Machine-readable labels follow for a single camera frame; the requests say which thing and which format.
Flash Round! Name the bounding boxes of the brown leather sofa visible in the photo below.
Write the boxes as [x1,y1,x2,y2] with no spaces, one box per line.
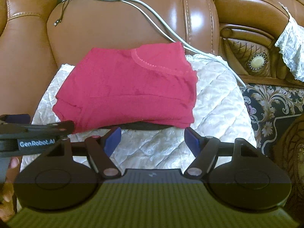
[0,0,304,117]

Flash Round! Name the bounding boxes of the white cable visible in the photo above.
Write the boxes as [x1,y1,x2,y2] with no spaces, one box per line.
[84,0,247,89]

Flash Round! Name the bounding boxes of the person's left hand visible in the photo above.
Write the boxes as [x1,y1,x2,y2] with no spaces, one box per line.
[1,157,20,222]

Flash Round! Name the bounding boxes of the red garment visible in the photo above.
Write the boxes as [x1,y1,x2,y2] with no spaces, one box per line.
[53,42,198,133]

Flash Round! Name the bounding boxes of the floral patterned carpet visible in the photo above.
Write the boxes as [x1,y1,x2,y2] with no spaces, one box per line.
[240,83,304,169]

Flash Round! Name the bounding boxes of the white lace armrest cover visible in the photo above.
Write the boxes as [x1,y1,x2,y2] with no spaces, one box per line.
[275,3,304,82]

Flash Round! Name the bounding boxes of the white quilted seat cover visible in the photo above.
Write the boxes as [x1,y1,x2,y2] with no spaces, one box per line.
[32,54,256,171]

